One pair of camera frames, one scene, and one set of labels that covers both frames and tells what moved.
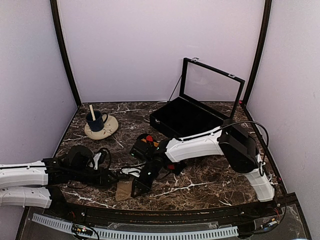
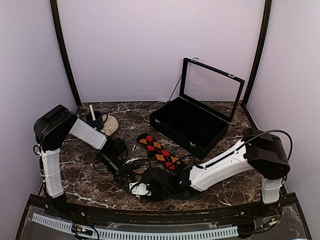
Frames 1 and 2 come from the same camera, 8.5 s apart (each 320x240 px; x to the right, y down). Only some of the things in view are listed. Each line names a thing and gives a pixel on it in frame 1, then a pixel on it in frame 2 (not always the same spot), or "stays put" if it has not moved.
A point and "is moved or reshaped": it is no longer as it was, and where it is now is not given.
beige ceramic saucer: x=110 y=127 stays put
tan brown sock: x=123 y=189 is moved or reshaped
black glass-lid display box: x=208 y=97 stays put
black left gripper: x=102 y=178 -> x=123 y=172
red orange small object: x=176 y=168 stays put
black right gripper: x=145 y=186 -> x=151 y=199
